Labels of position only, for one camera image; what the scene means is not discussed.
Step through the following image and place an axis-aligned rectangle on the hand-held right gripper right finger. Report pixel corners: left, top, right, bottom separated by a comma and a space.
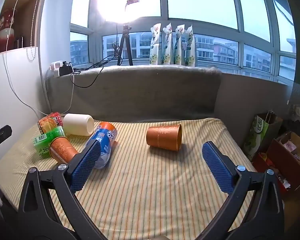
202, 141, 285, 240

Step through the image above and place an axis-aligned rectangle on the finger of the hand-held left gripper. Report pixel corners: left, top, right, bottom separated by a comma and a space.
0, 123, 13, 162

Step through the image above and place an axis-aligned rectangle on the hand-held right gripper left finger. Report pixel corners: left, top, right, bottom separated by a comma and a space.
18, 140, 102, 240

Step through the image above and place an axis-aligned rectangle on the orange patterned cup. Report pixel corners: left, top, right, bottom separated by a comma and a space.
50, 136, 79, 164
146, 124, 183, 153

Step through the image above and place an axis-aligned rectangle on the cream cup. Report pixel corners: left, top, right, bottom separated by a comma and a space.
63, 113, 95, 137

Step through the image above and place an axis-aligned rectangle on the plastic bottle blue orange label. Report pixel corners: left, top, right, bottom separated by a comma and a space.
84, 122, 118, 169

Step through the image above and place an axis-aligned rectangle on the red box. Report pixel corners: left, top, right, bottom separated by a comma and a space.
252, 152, 290, 193

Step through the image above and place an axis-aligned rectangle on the green drink bottle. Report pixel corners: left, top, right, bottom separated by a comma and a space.
33, 126, 67, 159

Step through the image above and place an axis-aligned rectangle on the white board panel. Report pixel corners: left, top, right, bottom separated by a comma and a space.
0, 46, 49, 130

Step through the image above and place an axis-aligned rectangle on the green paper bag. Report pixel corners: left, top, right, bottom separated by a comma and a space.
243, 112, 283, 161

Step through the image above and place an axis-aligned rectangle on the striped yellow bed sheet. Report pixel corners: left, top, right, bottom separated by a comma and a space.
0, 117, 257, 240

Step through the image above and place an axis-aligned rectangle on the brown cardboard box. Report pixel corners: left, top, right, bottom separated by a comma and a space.
266, 131, 300, 193

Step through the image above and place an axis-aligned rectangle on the white power strip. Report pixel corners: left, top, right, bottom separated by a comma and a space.
49, 60, 68, 78

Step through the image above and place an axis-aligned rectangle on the black charger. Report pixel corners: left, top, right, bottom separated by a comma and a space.
59, 64, 74, 77

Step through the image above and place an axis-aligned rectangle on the grey blanket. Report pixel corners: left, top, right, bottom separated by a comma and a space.
45, 65, 289, 123

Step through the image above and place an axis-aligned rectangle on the red white vase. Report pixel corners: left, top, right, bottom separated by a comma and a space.
0, 8, 17, 53

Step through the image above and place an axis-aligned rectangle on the white green refill pouch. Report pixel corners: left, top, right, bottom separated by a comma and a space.
161, 23, 174, 65
184, 25, 196, 67
149, 23, 163, 65
173, 24, 186, 66

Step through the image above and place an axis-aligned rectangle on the black tripod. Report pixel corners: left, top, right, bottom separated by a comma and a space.
116, 24, 134, 66

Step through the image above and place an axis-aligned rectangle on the wooden shelf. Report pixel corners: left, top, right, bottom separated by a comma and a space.
0, 0, 51, 55

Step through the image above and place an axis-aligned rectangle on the white cable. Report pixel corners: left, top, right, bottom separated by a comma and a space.
3, 0, 73, 117

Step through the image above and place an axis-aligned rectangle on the black cable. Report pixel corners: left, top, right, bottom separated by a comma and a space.
70, 27, 127, 89

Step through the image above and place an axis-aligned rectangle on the white bead cord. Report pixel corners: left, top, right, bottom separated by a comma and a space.
27, 0, 44, 61

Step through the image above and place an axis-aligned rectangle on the ring light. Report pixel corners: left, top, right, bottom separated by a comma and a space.
96, 0, 161, 24

